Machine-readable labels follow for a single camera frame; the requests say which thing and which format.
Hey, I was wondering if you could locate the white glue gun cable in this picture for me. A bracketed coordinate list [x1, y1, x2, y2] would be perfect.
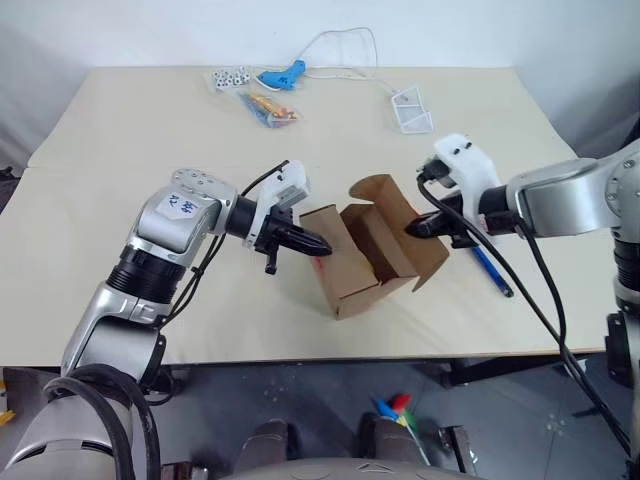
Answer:
[298, 26, 402, 97]

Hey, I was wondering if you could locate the clear bag of coloured pens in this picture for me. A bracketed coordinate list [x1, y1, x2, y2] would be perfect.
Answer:
[233, 89, 304, 130]

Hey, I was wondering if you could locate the blue glue gun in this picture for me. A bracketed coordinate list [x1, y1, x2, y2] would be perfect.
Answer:
[256, 59, 308, 94]

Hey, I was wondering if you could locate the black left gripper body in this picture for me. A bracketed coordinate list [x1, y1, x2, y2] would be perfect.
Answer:
[252, 206, 301, 276]

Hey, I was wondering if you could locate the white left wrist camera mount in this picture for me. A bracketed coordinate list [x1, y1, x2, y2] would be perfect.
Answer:
[241, 159, 314, 252]

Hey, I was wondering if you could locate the brown cardboard box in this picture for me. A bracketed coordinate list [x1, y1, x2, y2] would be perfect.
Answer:
[298, 173, 452, 322]

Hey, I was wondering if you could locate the clear plastic container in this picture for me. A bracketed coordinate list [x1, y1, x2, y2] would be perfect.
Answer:
[388, 85, 434, 137]

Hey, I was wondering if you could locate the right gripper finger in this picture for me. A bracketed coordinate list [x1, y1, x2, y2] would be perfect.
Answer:
[404, 223, 460, 241]
[406, 209, 458, 231]

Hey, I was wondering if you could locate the silver robot torso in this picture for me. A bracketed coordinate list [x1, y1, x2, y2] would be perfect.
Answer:
[219, 453, 482, 480]

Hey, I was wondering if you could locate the blue pen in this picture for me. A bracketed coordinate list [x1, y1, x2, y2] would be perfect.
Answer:
[468, 243, 516, 299]

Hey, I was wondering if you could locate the dark brown foot block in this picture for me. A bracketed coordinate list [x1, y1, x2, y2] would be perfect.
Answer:
[438, 424, 482, 474]
[160, 462, 207, 480]

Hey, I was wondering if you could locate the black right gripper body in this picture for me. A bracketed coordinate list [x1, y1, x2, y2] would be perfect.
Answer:
[438, 193, 495, 251]

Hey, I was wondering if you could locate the clear bag of dice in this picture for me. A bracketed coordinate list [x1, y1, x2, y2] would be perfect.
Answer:
[203, 65, 254, 95]

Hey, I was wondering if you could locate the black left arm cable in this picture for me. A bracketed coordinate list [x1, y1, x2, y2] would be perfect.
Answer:
[158, 159, 292, 329]

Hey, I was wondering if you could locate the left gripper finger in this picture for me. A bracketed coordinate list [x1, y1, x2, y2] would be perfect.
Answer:
[287, 238, 333, 259]
[291, 224, 334, 251]

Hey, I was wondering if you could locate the colourful feather toy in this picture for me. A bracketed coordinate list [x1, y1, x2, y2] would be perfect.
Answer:
[371, 393, 422, 432]

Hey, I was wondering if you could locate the thick black shoulder cable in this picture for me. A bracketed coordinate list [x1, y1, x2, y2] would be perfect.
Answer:
[41, 363, 162, 480]

